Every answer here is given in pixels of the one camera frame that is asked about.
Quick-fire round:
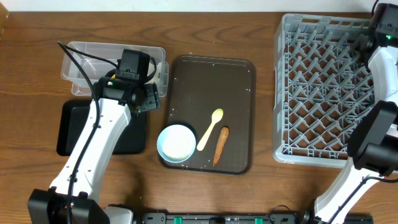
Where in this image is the light blue rice bowl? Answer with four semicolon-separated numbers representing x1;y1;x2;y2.
157;124;197;163

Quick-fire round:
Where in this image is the yellow plastic spoon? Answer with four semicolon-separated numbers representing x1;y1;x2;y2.
197;108;224;151

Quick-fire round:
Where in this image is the orange carrot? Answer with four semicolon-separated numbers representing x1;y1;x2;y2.
213;127;229;166

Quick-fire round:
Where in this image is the white tissue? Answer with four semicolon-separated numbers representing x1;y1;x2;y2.
153;62;163;85

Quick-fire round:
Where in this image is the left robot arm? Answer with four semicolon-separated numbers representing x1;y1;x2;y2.
28;77;160;223

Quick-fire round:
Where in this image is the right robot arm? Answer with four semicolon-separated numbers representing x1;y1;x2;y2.
305;46;397;223

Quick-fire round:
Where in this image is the grey dishwasher rack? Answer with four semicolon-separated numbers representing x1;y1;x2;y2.
272;14;375;168

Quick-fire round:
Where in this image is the clear plastic bin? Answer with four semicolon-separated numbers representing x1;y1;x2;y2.
61;41;169;97

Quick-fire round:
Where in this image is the brown serving tray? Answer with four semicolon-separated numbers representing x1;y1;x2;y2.
161;55;256;175

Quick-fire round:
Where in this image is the black tray bin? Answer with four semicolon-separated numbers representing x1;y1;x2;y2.
57;100;147;156

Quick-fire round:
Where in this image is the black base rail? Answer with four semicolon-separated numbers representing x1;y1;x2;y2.
141;212;374;224

